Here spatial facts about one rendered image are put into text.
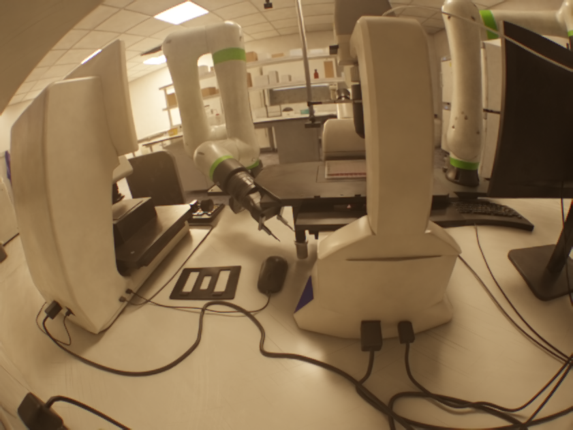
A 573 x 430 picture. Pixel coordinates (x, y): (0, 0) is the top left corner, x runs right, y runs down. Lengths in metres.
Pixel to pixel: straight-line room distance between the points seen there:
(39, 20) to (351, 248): 0.39
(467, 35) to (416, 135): 0.59
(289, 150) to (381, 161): 3.43
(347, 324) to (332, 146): 0.40
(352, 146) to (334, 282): 0.36
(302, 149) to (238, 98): 2.88
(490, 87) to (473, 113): 2.68
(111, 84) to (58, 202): 0.27
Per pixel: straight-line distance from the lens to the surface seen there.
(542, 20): 1.06
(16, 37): 0.28
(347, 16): 0.43
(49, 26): 0.28
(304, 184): 0.45
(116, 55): 0.62
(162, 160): 1.43
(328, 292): 0.35
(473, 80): 0.80
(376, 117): 0.25
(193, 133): 0.94
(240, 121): 0.79
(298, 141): 3.61
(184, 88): 0.90
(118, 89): 0.60
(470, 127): 0.79
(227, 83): 0.82
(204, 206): 0.70
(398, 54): 0.26
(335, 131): 0.60
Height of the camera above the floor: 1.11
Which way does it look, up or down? 27 degrees down
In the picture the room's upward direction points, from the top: 7 degrees counter-clockwise
